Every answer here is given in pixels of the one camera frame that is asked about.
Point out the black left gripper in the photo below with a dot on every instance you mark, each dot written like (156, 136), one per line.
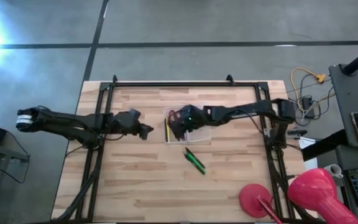
(124, 124)

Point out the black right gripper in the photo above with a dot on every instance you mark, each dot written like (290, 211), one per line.
(185, 119)

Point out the clear plastic supply box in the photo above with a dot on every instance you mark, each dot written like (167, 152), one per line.
(171, 140)

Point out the yellow highlighter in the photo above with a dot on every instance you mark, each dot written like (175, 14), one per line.
(167, 130)

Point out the dark pen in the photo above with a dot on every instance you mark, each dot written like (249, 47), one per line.
(165, 130)

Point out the dark green marker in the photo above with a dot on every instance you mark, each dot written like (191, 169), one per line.
(194, 156)

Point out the bright green marker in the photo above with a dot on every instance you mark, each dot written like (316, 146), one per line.
(194, 163)

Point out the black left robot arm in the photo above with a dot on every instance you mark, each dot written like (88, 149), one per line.
(61, 124)

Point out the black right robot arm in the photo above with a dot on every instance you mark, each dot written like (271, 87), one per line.
(244, 112)

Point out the black power adapter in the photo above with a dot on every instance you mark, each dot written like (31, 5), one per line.
(307, 104)

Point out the grey side desk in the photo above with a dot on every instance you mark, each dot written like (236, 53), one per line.
(5, 155)

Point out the red desk lamp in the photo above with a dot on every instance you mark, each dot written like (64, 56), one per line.
(315, 189)

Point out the grey mug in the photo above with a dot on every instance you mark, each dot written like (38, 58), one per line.
(334, 171)

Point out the grey metal cart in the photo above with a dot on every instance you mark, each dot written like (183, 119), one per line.
(353, 93)

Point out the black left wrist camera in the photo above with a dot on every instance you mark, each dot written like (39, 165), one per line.
(135, 113)

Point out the black table frame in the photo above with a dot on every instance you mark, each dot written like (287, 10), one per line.
(182, 84)

